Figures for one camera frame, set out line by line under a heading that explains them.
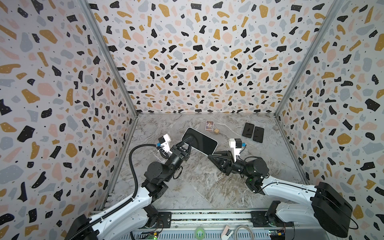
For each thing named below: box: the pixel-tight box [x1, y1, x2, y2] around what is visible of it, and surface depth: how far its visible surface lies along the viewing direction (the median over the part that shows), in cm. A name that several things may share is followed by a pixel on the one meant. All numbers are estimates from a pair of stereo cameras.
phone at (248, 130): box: [241, 122, 255, 139], surface depth 112 cm
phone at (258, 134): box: [252, 126, 265, 144], surface depth 112 cm
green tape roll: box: [195, 227, 206, 240], surface depth 73 cm
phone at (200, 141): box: [181, 127, 219, 156], surface depth 64 cm
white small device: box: [221, 225, 234, 240], surface depth 70 cm
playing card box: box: [205, 120, 215, 132], surface depth 115 cm
